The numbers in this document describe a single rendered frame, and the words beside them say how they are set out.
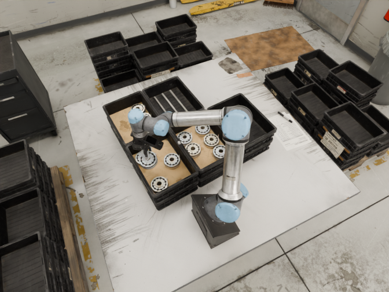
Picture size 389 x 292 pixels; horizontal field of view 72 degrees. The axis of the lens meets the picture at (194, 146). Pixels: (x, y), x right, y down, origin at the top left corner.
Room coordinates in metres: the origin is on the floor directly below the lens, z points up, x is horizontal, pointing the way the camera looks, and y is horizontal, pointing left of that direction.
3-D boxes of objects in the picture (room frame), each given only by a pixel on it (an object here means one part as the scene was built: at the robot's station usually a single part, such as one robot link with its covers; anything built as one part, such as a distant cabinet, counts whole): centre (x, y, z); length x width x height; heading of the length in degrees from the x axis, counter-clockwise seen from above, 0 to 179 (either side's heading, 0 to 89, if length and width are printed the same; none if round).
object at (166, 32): (2.85, 0.20, 0.37); 0.40 x 0.30 x 0.45; 115
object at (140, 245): (1.12, -0.01, 0.35); 1.60 x 1.60 x 0.70; 25
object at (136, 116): (0.85, 0.28, 1.29); 0.09 x 0.08 x 0.11; 70
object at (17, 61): (1.89, 1.74, 0.45); 0.60 x 0.45 x 0.90; 25
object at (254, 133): (1.17, -0.31, 0.87); 0.40 x 0.30 x 0.11; 31
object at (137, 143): (0.85, 0.29, 1.13); 0.09 x 0.08 x 0.12; 80
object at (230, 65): (2.00, -0.33, 0.71); 0.22 x 0.19 x 0.01; 25
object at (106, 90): (2.14, 0.76, 0.26); 0.40 x 0.30 x 0.23; 115
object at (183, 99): (1.35, 0.15, 0.87); 0.40 x 0.30 x 0.11; 31
